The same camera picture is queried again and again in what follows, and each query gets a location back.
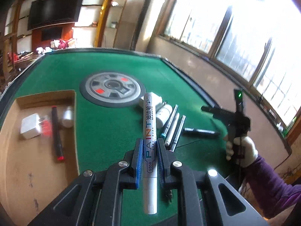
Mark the white charger block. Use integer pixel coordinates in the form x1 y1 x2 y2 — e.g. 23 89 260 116
138 94 163 109

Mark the long white and grey pen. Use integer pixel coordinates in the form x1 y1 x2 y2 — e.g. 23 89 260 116
164 113 180 146

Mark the yellow pillar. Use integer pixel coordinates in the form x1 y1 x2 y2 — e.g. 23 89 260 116
94 0 119 49

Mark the red plastic bag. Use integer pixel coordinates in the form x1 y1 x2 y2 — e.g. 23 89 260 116
7 52 23 63

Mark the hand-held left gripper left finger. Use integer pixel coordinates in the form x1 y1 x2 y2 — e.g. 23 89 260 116
28 138 145 226

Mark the red cloth bundle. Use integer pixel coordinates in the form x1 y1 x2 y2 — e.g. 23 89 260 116
50 39 78 50

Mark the black double-ended marker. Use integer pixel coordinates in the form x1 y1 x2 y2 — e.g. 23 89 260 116
51 106 65 162

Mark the white charger with metal prongs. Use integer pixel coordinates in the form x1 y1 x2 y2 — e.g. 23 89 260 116
20 113 41 140

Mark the black marker with white script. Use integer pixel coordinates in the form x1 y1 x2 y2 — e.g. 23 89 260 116
183 127 221 139

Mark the black wall television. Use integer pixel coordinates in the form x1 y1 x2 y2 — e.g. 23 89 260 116
27 0 85 31

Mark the barred window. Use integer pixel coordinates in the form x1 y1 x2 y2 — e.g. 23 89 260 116
162 0 301 132

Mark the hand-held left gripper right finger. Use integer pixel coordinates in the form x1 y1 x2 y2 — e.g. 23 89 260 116
156 138 268 226

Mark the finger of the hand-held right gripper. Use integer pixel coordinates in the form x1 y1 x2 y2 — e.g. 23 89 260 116
201 106 230 117
213 113 230 124

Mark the white paint marker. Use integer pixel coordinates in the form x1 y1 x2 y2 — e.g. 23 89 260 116
141 92 158 215

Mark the cardboard box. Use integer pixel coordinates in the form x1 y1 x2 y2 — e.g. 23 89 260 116
0 89 79 226

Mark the white bottle with printed label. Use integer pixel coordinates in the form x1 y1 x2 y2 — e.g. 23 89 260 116
155 101 173 128

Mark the person's right forearm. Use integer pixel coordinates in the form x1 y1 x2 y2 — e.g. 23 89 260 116
242 154 301 219

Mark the round grey table control panel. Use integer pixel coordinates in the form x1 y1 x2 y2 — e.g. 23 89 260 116
79 70 148 107

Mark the person's right hand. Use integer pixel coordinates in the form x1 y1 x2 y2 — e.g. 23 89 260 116
223 135 259 169

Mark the black pen with silver tip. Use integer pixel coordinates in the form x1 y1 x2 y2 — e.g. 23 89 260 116
170 115 187 152

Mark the white standing air conditioner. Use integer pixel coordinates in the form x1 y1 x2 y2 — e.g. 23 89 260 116
132 0 165 52

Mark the small white dropper bottle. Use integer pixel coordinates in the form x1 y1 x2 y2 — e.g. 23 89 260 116
61 106 74 128

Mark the dark pen with blue cap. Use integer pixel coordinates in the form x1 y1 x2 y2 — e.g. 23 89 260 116
160 104 179 139

